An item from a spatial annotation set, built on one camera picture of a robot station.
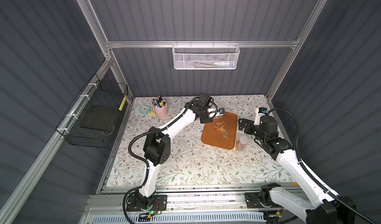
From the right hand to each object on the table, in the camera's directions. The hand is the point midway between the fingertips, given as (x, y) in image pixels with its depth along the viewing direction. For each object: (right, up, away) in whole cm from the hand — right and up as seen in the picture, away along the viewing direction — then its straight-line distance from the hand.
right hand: (249, 121), depth 79 cm
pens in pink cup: (-55, +11, +22) cm, 60 cm away
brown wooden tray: (-19, -12, +17) cm, 28 cm away
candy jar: (-2, -15, +7) cm, 16 cm away
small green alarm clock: (-68, +7, +32) cm, 75 cm away
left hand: (-19, +3, +11) cm, 22 cm away
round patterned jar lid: (-37, -15, +15) cm, 43 cm away
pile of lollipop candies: (-12, -6, +22) cm, 26 cm away
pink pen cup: (-53, +4, +26) cm, 60 cm away
